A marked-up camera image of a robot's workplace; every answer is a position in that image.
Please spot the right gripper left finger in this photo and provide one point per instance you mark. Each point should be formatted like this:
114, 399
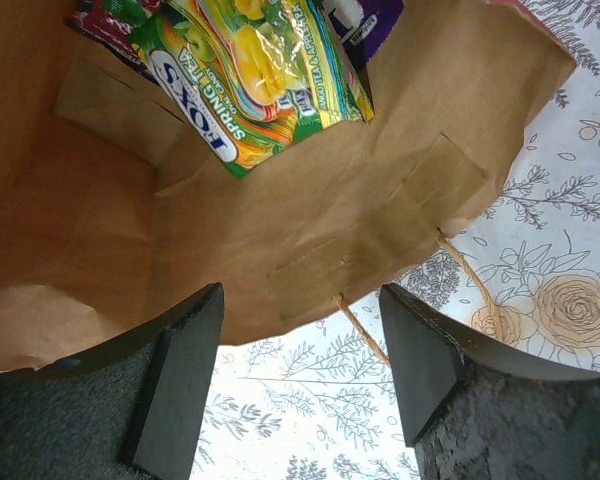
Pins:
129, 408

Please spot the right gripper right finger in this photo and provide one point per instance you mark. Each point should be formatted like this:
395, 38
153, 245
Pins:
472, 407

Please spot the red brown paper bag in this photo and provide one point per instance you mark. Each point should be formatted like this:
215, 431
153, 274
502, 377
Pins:
113, 209

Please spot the floral patterned table mat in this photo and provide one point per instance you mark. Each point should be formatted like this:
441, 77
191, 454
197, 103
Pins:
317, 403

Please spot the green yellow snack packet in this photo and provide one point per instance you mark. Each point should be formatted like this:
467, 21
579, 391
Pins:
252, 77

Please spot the purple snack packet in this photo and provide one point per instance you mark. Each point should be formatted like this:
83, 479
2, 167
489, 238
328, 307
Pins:
363, 25

